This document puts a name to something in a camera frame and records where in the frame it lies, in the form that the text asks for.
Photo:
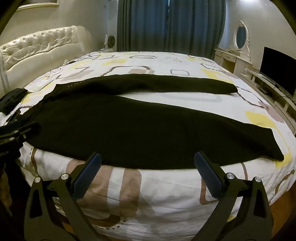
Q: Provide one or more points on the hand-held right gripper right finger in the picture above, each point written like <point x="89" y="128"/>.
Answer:
<point x="208" y="176"/>

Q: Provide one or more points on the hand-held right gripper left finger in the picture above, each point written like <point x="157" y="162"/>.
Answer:
<point x="89" y="176"/>

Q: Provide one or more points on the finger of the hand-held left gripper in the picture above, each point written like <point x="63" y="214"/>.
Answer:
<point x="12" y="99"/>
<point x="20" y="131"/>

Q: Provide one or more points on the black pants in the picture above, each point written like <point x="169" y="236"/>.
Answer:
<point x="138" y="129"/>

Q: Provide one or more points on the bed with patterned sheet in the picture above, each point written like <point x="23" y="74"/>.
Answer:
<point x="161" y="197"/>

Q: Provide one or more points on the cream tufted headboard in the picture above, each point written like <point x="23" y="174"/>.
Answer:
<point x="46" y="51"/>

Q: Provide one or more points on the white television stand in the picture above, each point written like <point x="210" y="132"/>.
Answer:
<point x="261" y="81"/>

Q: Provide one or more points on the white fan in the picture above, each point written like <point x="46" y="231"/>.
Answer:
<point x="111" y="41"/>

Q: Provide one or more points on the white dressing table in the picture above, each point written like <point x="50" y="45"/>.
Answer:
<point x="240" y="62"/>

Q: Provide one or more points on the black television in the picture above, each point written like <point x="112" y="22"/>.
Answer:
<point x="277" y="67"/>

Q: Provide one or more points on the oval white-framed mirror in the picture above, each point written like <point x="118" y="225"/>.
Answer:
<point x="241" y="36"/>

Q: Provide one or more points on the blue curtain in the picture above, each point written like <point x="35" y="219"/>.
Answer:
<point x="161" y="23"/>

